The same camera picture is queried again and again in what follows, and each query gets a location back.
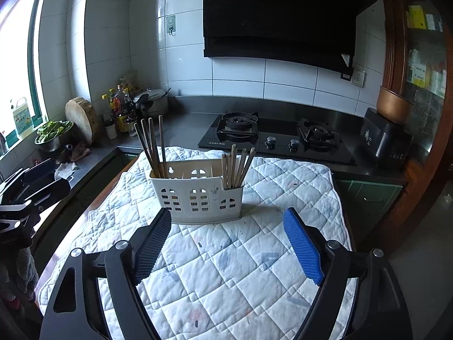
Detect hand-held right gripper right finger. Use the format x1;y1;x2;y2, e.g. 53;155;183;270
283;207;414;340

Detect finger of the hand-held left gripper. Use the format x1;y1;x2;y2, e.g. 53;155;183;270
23;178;70;208
0;159;57;195

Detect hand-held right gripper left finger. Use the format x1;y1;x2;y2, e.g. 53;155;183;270
39;207;172;340

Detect white plastic utensil holder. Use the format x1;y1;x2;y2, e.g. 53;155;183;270
149;159;246;225

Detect person's left hand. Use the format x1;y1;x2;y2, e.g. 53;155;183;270
0;246;40;304

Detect white rag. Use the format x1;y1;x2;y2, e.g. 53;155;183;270
53;162;79;181

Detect steel bowl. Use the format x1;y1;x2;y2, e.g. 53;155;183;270
34;120;75;153

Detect brown rag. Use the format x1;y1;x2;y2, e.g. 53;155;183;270
69;141;93;162

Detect green leafy vegetables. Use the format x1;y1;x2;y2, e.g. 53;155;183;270
37;121;73;141

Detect clear jug blue label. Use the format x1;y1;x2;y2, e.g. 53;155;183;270
11;96;35;139

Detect round wooden cutting board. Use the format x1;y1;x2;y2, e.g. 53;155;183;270
64;96;98;146

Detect white quilted mat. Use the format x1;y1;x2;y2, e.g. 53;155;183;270
35;145;355;340

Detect green base cabinet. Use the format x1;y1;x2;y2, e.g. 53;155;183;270
335;178;404;231

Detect dark soy sauce bottle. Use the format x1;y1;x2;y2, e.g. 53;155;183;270
115;84;134;134

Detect green framed window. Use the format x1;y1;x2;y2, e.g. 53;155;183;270
0;0;54;156

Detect black gas stove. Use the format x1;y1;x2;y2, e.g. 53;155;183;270
197;111;358;166

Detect crumpled beige bag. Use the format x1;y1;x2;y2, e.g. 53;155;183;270
119;72;139;93

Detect steel pressure cooker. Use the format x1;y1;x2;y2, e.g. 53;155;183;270
134;87;171;120

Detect black rice cooker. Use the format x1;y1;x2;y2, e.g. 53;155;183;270
360;107;413;169

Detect copper inner pot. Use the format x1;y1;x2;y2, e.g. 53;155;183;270
375;84;414;126

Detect packets behind cabinet glass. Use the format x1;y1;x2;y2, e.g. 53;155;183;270
405;3;448;97

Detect wooden glass door cabinet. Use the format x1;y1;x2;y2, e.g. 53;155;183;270
377;0;453;242

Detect black range hood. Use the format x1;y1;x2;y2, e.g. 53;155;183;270
185;0;378;75

